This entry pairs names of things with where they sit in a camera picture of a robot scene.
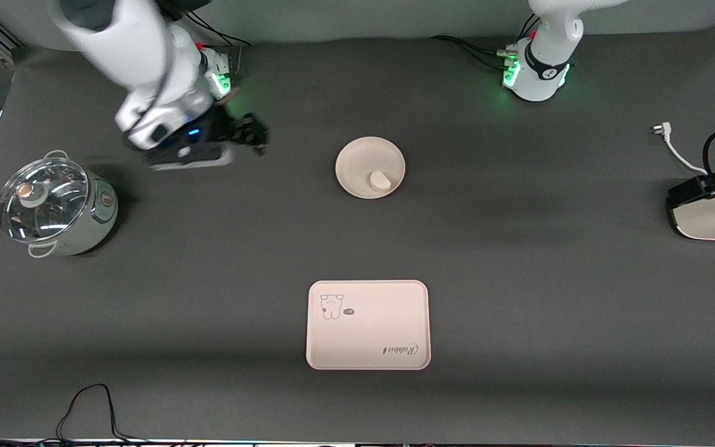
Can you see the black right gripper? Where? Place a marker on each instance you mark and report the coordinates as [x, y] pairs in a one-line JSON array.
[[228, 128]]

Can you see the round cream plate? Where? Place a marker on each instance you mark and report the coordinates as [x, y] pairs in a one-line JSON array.
[[357, 161]]

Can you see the white steamed bun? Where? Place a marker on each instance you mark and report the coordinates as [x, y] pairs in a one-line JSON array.
[[380, 180]]

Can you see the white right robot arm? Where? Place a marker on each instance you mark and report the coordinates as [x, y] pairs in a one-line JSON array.
[[140, 56]]

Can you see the cream rabbit print tray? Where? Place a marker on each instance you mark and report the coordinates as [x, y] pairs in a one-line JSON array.
[[370, 335]]

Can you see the white electric appliance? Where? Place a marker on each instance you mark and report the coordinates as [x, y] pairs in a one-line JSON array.
[[714, 220]]

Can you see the pale green electric pot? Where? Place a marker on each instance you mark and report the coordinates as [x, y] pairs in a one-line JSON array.
[[94, 217]]

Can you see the glass pot lid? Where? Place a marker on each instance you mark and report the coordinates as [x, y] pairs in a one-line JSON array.
[[53, 214]]

